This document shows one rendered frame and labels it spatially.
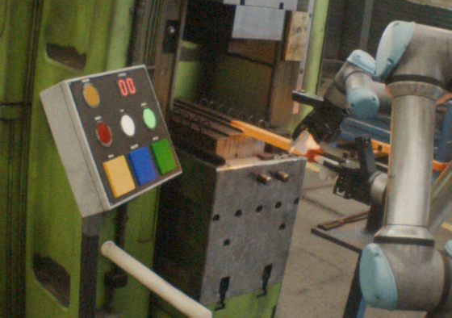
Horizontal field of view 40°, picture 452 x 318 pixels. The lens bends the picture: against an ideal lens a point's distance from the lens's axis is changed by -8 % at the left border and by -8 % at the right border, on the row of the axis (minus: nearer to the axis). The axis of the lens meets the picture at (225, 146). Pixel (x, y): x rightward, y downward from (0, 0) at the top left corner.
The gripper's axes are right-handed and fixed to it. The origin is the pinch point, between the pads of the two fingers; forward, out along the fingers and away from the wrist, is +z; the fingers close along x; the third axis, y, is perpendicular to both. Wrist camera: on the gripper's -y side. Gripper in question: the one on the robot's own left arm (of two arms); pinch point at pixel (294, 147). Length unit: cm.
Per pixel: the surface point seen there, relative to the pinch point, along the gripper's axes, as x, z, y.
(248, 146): 0.5, 13.3, -13.0
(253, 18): -4.8, -19.9, -31.8
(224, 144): -9.1, 12.0, -13.8
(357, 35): 781, 294, -454
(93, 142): -68, -9, 0
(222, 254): -9.5, 37.3, 7.3
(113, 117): -59, -9, -7
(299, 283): 103, 119, -7
